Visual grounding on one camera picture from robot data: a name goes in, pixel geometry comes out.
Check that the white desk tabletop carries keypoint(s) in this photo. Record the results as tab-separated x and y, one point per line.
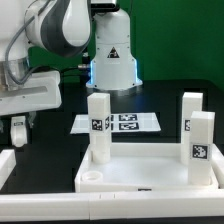
143	167

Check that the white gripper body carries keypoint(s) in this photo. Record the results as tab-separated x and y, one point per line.
40	92

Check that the white marker base sheet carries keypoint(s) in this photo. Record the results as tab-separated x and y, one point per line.
121	123

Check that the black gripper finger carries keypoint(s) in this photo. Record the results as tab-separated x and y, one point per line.
31	118

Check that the white U-shaped fence frame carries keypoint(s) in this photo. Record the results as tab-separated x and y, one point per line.
112	205

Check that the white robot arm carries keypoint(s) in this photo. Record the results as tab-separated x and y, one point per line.
63	27

